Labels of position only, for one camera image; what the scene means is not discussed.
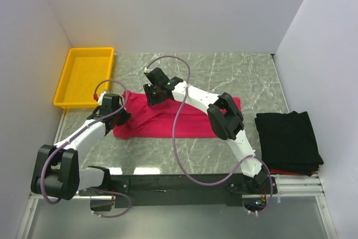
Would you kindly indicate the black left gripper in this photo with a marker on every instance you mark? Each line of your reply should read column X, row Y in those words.
column 125, row 117

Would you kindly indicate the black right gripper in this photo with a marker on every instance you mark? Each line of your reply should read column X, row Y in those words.
column 147, row 88

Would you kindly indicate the red t shirt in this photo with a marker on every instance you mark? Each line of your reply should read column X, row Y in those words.
column 157, row 121

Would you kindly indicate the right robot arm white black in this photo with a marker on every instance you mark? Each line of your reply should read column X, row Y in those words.
column 226, row 122

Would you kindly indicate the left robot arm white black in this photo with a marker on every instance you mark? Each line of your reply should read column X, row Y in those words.
column 57, row 175

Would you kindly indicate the folded black t shirt stack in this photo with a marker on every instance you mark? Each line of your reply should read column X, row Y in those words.
column 288, row 141

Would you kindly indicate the folded red shirt under stack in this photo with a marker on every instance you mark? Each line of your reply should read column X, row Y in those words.
column 281, row 172

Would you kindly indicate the yellow plastic tray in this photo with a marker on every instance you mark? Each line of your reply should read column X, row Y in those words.
column 83, row 70

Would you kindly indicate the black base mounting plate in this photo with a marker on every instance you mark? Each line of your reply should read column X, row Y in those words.
column 125, row 191

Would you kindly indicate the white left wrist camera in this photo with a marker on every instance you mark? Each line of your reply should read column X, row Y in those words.
column 99, row 98

